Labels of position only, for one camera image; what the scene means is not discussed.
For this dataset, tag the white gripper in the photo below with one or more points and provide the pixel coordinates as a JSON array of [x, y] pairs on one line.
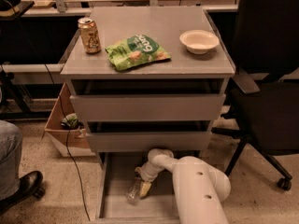
[[148, 174]]

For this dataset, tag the clear plastic water bottle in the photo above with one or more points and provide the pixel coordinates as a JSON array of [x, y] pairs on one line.
[[133, 193]]

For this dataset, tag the green chip bag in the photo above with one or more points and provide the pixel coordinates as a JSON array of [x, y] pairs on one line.
[[134, 51]]

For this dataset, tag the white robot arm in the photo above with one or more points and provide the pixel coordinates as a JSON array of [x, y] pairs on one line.
[[199, 187]]

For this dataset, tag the grey open bottom drawer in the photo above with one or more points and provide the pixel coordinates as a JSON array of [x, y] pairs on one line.
[[118, 173]]

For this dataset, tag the grey middle drawer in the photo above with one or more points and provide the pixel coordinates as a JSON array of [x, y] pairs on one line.
[[131, 142]]

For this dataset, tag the grey top drawer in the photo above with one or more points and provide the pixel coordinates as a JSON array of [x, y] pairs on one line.
[[147, 107]]

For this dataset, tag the grey drawer cabinet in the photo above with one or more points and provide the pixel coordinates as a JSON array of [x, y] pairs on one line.
[[185, 73]]

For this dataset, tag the cardboard box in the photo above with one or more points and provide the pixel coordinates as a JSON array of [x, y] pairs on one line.
[[68, 142]]

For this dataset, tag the green item in box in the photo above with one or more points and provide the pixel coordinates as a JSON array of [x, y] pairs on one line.
[[70, 122]]

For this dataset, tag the black leather shoe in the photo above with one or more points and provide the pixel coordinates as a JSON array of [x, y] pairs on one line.
[[30, 185]]

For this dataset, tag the blue jeans leg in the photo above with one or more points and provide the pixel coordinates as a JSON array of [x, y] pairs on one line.
[[10, 158]]

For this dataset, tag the white paper bowl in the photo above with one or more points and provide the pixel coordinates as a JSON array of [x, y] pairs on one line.
[[199, 41]]

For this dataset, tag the gold soda can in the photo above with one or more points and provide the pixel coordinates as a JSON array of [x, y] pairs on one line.
[[89, 35]]

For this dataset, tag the black office chair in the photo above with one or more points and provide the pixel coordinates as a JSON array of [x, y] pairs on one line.
[[265, 105]]

